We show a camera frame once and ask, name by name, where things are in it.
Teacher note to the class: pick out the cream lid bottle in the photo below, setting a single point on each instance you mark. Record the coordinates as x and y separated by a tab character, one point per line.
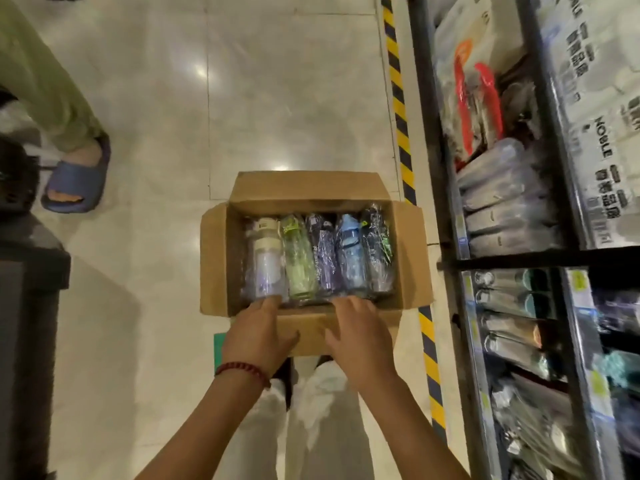
265	264

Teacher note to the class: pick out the black metal store shelving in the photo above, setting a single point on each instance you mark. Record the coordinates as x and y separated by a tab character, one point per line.
500	259

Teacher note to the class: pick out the pile of clear bagged goods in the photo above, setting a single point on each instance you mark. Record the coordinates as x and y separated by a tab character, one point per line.
505	204

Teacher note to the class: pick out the person's right hand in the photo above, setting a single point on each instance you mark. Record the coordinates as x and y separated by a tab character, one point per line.
365	349

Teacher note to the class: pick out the person's black left shoe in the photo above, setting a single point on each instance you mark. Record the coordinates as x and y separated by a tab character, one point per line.
285	379

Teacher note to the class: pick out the person's light grey trousers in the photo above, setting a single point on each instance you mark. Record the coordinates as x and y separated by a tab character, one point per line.
325	434

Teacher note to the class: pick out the brown cardboard box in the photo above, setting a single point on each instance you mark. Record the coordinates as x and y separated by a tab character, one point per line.
310	187

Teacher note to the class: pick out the person's right forearm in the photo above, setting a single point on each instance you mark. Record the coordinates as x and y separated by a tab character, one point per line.
415	434

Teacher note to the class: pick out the red white bagged item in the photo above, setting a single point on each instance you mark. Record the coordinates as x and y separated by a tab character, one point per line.
462	104

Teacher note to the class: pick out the black wooden display stand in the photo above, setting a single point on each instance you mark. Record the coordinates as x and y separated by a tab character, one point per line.
30	344

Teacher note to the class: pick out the yellow-green bottle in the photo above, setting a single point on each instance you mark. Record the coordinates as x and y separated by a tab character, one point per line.
299	254

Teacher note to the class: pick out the dark purple bottle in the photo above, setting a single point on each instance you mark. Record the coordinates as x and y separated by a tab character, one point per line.
324	249

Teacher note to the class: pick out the person's left forearm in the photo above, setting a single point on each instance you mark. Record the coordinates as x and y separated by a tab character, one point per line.
200	434

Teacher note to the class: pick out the person's left hand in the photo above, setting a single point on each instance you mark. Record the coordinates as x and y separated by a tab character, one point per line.
255	339

